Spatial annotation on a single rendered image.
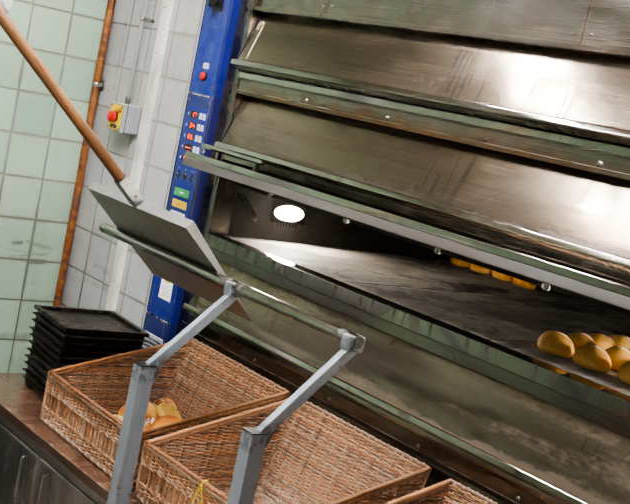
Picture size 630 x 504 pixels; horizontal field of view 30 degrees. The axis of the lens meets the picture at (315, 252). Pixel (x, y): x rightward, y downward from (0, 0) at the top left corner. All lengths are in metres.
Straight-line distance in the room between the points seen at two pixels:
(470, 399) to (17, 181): 2.14
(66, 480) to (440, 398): 1.07
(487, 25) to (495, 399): 0.91
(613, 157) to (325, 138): 1.01
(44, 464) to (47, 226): 1.31
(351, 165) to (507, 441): 0.91
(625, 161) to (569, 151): 0.16
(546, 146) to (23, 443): 1.75
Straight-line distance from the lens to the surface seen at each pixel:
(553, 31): 2.86
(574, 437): 2.71
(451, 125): 3.02
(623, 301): 2.43
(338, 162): 3.30
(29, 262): 4.54
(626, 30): 2.73
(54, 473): 3.43
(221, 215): 3.81
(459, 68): 3.03
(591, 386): 2.67
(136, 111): 4.22
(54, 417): 3.56
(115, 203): 3.37
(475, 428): 2.87
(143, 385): 2.94
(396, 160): 3.15
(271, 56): 3.62
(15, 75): 4.40
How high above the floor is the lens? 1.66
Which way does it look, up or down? 7 degrees down
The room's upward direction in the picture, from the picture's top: 12 degrees clockwise
